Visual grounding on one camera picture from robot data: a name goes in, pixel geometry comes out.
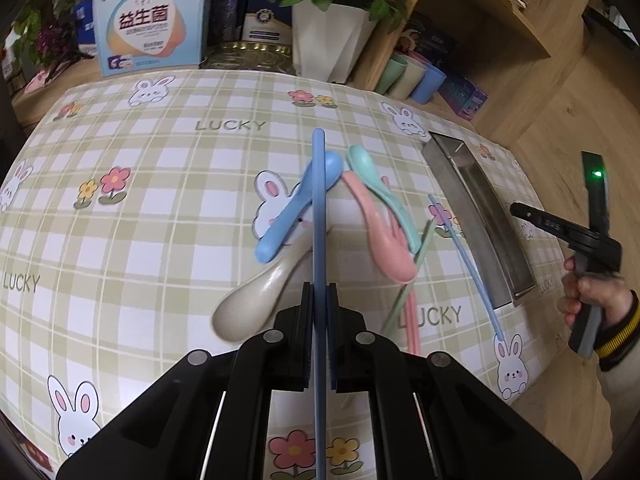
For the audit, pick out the white flower pot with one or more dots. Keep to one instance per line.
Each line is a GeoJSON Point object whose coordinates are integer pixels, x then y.
{"type": "Point", "coordinates": [330, 40]}

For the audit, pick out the dark blue printed box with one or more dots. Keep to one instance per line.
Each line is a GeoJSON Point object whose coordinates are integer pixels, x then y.
{"type": "Point", "coordinates": [430, 35]}

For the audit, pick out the checked bunny tablecloth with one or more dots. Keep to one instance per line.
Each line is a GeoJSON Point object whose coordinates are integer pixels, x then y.
{"type": "Point", "coordinates": [150, 260]}

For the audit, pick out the purple flower plant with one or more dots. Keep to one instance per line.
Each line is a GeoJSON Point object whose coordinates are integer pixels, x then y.
{"type": "Point", "coordinates": [47, 30]}

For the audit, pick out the beige spoon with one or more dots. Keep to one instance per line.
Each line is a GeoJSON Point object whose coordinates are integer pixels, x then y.
{"type": "Point", "coordinates": [245, 310]}

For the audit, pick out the green cup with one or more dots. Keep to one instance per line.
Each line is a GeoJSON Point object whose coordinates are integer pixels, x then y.
{"type": "Point", "coordinates": [391, 74]}

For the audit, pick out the person's right hand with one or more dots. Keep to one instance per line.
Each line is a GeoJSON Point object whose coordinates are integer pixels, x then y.
{"type": "Point", "coordinates": [607, 295]}

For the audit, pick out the gold patterned tray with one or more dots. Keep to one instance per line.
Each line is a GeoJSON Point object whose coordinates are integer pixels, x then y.
{"type": "Point", "coordinates": [250, 57]}

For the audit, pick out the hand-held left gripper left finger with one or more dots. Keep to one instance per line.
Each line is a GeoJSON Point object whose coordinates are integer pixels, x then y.
{"type": "Point", "coordinates": [309, 310]}

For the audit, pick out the blue spoon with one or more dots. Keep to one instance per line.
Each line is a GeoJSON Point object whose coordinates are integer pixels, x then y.
{"type": "Point", "coordinates": [330, 165]}

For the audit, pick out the metal tray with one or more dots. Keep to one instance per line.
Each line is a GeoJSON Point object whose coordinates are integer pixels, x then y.
{"type": "Point", "coordinates": [492, 230]}

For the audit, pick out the dark blue glitter box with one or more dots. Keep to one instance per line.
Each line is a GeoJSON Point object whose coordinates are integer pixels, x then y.
{"type": "Point", "coordinates": [227, 15]}

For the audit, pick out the green chopstick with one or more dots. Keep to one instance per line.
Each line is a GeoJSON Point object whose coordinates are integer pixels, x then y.
{"type": "Point", "coordinates": [395, 312]}

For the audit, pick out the teal spoon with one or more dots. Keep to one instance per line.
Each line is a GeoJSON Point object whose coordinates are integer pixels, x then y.
{"type": "Point", "coordinates": [361, 158]}

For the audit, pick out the beige cup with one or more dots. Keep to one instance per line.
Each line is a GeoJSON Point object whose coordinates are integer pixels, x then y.
{"type": "Point", "coordinates": [409, 80]}

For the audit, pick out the wooden shelf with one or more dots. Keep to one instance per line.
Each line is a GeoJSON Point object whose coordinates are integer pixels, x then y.
{"type": "Point", "coordinates": [480, 20]}

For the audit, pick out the light blue carton box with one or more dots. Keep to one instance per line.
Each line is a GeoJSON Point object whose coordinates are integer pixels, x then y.
{"type": "Point", "coordinates": [150, 20]}

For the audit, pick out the blue white packet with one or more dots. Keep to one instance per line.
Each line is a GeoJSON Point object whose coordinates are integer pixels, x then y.
{"type": "Point", "coordinates": [85, 27]}

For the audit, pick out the blue cup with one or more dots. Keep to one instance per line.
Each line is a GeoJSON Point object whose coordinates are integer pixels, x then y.
{"type": "Point", "coordinates": [429, 85]}

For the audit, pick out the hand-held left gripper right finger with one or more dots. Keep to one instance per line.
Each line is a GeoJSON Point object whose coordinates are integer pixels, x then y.
{"type": "Point", "coordinates": [331, 310]}

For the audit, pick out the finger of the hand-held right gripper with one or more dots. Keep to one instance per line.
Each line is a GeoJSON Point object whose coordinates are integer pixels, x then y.
{"type": "Point", "coordinates": [540, 221]}

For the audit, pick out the pink chopstick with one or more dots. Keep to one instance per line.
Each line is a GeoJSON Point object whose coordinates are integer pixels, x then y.
{"type": "Point", "coordinates": [413, 325]}

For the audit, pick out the pink cup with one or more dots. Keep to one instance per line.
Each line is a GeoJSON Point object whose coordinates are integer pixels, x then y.
{"type": "Point", "coordinates": [419, 57]}

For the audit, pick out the blue chopstick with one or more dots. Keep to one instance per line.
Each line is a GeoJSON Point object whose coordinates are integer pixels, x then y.
{"type": "Point", "coordinates": [475, 272]}
{"type": "Point", "coordinates": [319, 240]}

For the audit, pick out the dark blue white-label box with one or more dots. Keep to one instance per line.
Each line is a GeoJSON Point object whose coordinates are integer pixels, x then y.
{"type": "Point", "coordinates": [267, 15]}

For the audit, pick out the person's right forearm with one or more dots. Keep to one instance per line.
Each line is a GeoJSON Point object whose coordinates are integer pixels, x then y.
{"type": "Point", "coordinates": [622, 350]}

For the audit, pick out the purple printed box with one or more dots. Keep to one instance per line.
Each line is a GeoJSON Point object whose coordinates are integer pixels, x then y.
{"type": "Point", "coordinates": [465, 95]}

